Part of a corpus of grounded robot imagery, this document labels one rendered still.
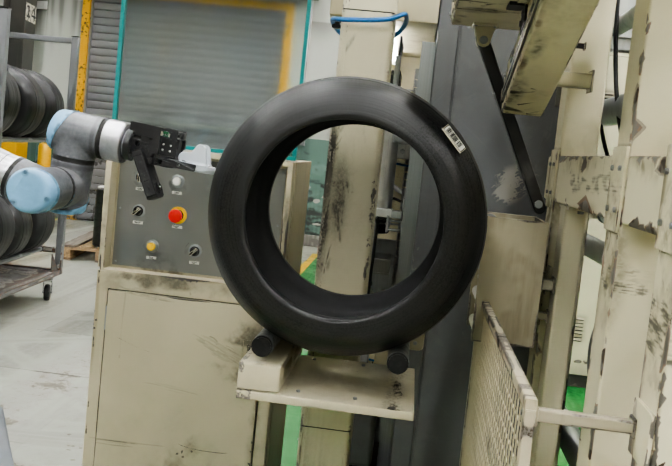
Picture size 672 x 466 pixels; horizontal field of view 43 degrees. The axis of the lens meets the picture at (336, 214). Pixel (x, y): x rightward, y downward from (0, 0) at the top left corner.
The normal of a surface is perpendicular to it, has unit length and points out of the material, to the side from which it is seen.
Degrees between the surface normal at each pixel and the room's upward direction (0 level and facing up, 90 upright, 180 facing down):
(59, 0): 90
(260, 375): 90
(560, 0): 162
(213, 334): 90
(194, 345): 90
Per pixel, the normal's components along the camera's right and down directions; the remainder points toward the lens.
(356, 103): -0.07, -0.11
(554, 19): -0.13, 0.96
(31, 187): -0.04, 0.12
